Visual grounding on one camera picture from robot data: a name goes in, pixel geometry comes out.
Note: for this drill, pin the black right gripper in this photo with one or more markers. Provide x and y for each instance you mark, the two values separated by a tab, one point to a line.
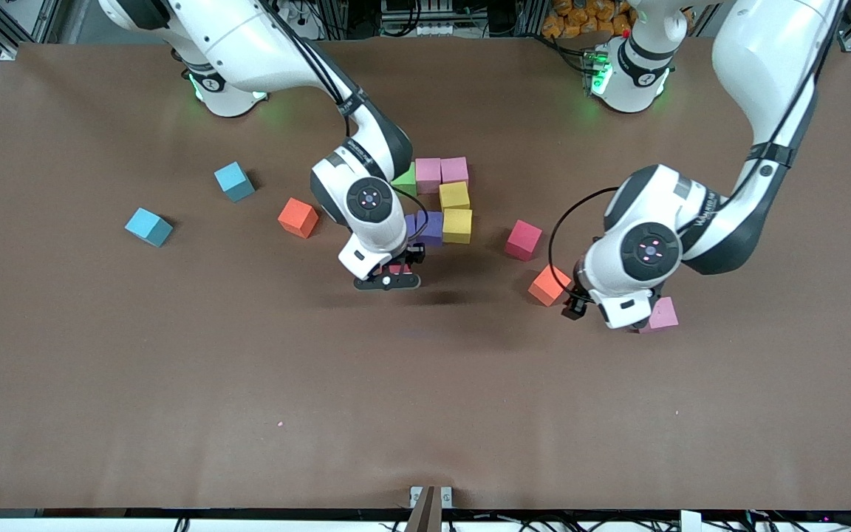
414	255

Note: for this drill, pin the purple foam cube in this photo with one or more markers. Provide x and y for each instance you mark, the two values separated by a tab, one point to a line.
411	223
433	227

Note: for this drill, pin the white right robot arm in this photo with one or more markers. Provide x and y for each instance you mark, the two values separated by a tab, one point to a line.
248	44

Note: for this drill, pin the aluminium frame post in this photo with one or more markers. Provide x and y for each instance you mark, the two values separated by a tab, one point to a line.
337	15
532	15

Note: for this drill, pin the metal table edge bracket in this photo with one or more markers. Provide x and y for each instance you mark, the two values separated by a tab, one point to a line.
415	496

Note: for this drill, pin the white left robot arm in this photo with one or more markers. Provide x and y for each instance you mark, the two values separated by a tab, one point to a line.
765	59

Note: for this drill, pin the orange foam cube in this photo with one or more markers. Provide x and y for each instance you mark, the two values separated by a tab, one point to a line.
298	218
546	284

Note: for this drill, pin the yellow foam cube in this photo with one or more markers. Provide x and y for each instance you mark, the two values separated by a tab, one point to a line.
457	226
454	196

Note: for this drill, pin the white electronics box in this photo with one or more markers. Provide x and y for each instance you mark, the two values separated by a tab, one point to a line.
425	29

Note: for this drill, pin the orange snack bag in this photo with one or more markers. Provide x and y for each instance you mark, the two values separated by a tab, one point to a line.
580	18

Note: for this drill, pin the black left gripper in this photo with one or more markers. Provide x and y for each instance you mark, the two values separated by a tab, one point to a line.
575	300

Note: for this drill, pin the green foam cube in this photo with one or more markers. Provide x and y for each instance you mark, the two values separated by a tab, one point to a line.
406	183

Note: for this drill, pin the pink foam cube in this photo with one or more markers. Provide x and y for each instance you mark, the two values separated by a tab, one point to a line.
454	170
428	175
664	316

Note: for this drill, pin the light blue foam cube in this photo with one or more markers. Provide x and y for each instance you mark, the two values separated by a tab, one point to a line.
148	226
234	181

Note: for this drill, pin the red foam cube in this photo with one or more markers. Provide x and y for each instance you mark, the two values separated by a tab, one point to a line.
523	240
398	270

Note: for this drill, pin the brown strip under bracket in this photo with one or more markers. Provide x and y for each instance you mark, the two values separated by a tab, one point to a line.
425	513

